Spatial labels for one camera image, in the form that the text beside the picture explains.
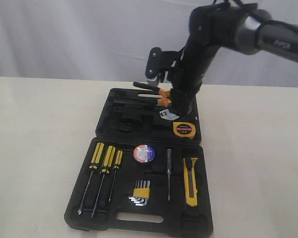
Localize yellow tape measure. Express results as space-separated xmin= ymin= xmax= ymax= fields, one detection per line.
xmin=173 ymin=121 xmax=196 ymax=139

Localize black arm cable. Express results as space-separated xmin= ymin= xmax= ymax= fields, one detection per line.
xmin=211 ymin=0 xmax=298 ymax=40

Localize white backdrop cloth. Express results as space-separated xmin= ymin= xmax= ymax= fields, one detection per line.
xmin=0 ymin=0 xmax=298 ymax=87

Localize black yellow combination pliers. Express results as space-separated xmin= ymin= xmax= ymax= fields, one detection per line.
xmin=133 ymin=81 xmax=173 ymax=107

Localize middle yellow black screwdriver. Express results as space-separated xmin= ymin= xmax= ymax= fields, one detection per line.
xmin=91 ymin=145 xmax=116 ymax=218

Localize silver adjustable wrench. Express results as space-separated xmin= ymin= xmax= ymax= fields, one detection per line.
xmin=113 ymin=107 xmax=179 ymax=128

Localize black plastic tool case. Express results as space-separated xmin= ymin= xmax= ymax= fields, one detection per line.
xmin=64 ymin=88 xmax=214 ymax=238

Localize claw hammer black handle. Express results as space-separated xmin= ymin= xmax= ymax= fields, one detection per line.
xmin=113 ymin=98 xmax=197 ymax=116

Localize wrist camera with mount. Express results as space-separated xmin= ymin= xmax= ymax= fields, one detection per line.
xmin=145 ymin=47 xmax=183 ymax=86

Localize clear handle tester screwdriver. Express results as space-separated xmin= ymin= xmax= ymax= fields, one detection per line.
xmin=166 ymin=148 xmax=172 ymax=201

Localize small yellow black screwdriver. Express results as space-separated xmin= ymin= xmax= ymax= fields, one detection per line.
xmin=108 ymin=150 xmax=123 ymax=203

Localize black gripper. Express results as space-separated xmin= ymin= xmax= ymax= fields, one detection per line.
xmin=170 ymin=83 xmax=202 ymax=117

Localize black electrical tape roll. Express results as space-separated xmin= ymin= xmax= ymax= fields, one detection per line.
xmin=133 ymin=144 xmax=155 ymax=164

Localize yellow black utility knife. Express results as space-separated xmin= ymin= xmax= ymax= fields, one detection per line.
xmin=183 ymin=157 xmax=198 ymax=207

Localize large yellow black screwdriver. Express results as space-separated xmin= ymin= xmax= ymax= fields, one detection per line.
xmin=77 ymin=142 xmax=104 ymax=215

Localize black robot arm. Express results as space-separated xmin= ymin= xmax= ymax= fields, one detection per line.
xmin=171 ymin=0 xmax=298 ymax=116

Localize hex key set yellow holder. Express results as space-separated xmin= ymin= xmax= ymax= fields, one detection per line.
xmin=128 ymin=180 xmax=150 ymax=207

